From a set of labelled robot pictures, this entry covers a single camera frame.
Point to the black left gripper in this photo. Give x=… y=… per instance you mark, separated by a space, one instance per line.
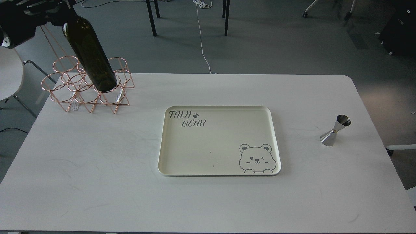
x=20 y=18

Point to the dark green wine bottle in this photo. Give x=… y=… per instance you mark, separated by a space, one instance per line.
x=84 y=41

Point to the steel double jigger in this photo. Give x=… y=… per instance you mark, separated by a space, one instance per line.
x=328 y=138

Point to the white chair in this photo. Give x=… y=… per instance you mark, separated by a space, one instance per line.
x=12 y=75

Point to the cream bear serving tray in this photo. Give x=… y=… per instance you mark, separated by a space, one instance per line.
x=219 y=141

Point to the black cabinet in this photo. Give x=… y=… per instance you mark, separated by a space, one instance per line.
x=399 y=34

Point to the copper wire wine rack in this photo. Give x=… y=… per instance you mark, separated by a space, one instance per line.
x=70 y=87

